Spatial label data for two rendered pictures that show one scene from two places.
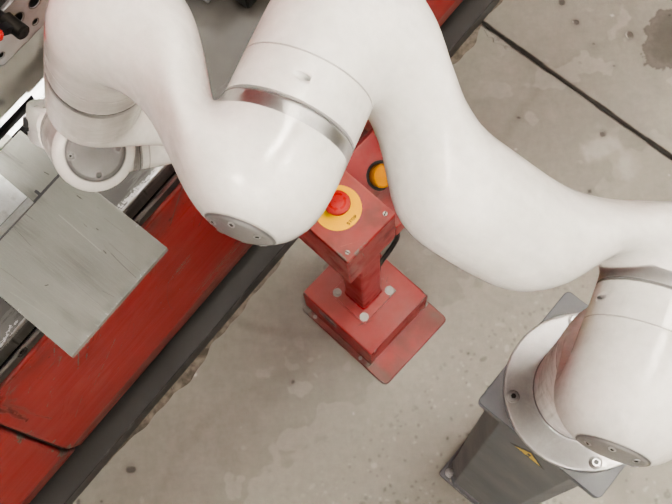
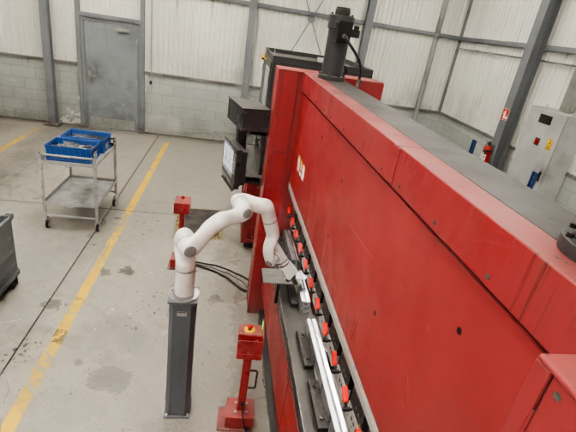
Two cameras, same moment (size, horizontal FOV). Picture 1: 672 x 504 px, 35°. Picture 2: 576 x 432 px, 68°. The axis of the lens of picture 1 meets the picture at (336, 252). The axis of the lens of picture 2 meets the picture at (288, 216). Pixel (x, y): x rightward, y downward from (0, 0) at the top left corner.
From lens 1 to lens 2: 2.58 m
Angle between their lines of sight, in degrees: 75
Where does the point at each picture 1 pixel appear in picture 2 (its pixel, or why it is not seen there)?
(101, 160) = not seen: hidden behind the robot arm
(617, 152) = not seen: outside the picture
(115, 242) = (271, 279)
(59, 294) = (271, 272)
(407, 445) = (203, 399)
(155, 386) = (267, 370)
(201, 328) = (269, 386)
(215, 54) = (292, 324)
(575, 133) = not seen: outside the picture
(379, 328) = (230, 403)
